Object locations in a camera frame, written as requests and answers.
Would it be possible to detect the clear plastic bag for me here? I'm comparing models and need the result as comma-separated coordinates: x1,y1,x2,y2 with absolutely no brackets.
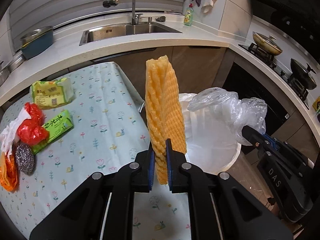
187,87,267,146

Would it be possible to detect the large orange foam net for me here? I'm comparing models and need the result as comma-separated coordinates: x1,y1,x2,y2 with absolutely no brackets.
145,55,187,185

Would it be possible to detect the steel wool scrubber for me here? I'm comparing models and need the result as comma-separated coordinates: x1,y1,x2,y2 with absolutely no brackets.
15,142,35,176

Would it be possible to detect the orange plastic bag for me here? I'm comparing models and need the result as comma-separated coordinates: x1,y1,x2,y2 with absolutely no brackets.
0,152,18,192

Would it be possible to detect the white-lined trash bin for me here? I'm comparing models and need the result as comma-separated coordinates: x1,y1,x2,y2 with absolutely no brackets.
179,93,241,175

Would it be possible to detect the chrome kitchen faucet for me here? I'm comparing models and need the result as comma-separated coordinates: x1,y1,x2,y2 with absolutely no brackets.
103,0,141,25

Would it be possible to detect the gas stove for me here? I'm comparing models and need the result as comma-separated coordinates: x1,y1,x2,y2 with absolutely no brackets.
239,43,309,109

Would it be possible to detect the black wok on stove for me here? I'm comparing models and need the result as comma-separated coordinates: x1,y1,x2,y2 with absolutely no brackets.
290,58,317,90

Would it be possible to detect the frying pan with lid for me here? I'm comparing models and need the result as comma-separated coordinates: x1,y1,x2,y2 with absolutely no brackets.
252,31,283,56

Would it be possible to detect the green tea packet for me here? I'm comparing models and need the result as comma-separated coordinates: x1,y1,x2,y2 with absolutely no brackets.
31,110,74,155

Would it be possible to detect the red plastic bag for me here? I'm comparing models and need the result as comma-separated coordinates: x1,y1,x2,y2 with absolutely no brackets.
17,102,49,146

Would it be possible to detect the yellow-green food package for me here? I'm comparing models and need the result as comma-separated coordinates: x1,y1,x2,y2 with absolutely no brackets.
30,77,74,109

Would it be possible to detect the white paper towel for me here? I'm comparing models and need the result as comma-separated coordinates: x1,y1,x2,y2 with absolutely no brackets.
1,107,31,162

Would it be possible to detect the green dish soap bottle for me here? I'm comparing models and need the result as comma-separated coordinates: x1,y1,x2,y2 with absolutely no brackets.
183,3,194,26

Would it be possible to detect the stainless steel sink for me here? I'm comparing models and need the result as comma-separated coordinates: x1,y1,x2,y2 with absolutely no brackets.
79,22,181,46

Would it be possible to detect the steel plates stack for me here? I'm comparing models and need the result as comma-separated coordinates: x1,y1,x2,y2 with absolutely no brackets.
8,50,26,73

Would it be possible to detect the steel bowl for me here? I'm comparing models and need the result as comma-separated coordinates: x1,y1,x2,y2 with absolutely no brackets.
0,61,10,86

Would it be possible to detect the blue basin with steel bowl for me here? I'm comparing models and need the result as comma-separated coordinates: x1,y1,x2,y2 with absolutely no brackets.
20,26,54,60

